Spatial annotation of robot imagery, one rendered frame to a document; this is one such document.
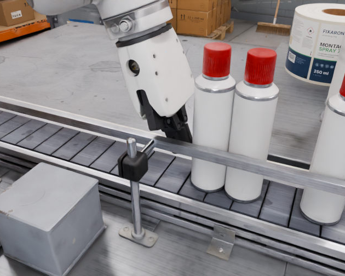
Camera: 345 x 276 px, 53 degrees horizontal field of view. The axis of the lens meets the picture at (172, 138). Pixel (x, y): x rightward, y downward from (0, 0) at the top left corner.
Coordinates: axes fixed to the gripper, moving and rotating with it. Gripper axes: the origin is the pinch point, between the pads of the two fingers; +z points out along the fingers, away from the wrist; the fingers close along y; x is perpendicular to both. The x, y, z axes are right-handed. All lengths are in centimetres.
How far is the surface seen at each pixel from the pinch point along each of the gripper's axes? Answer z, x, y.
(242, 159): 1.6, -10.1, -3.9
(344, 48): -1.1, -20.8, 25.9
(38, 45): -15, 76, 52
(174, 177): 5.8, 2.4, -1.1
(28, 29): -25, 313, 264
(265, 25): 62, 82, 406
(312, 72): 8.5, -12.7, 44.7
